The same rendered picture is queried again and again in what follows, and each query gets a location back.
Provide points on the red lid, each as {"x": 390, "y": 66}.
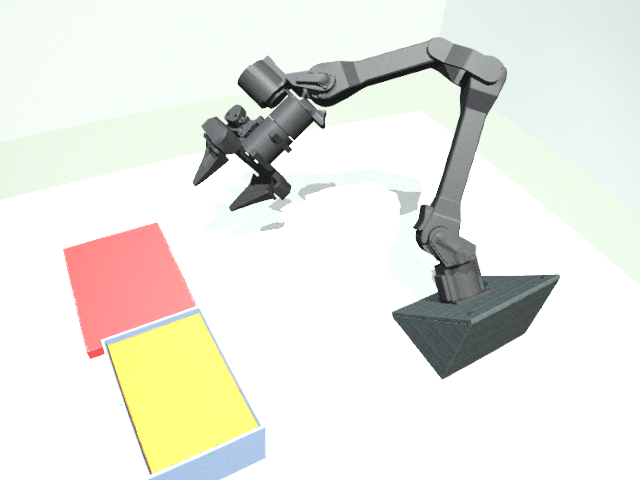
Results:
{"x": 122, "y": 281}

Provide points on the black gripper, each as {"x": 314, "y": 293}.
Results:
{"x": 264, "y": 144}

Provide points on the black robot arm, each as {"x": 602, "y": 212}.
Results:
{"x": 480, "y": 78}

